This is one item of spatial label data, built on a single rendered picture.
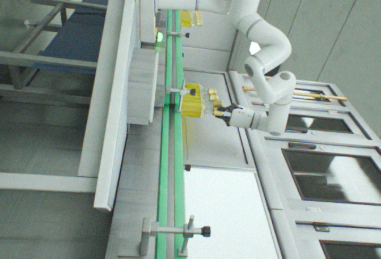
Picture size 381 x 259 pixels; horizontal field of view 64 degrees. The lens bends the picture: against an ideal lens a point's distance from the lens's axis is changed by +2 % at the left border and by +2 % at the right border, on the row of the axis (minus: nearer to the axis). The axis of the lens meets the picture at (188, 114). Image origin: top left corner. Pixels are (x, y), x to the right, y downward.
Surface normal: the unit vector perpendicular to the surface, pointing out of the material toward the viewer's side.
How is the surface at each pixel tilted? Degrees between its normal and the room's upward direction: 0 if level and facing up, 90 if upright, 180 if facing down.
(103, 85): 90
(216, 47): 90
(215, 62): 90
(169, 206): 90
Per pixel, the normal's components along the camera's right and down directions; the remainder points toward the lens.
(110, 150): 0.15, -0.37
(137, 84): 0.04, 0.61
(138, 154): 0.15, -0.79
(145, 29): -0.04, 0.92
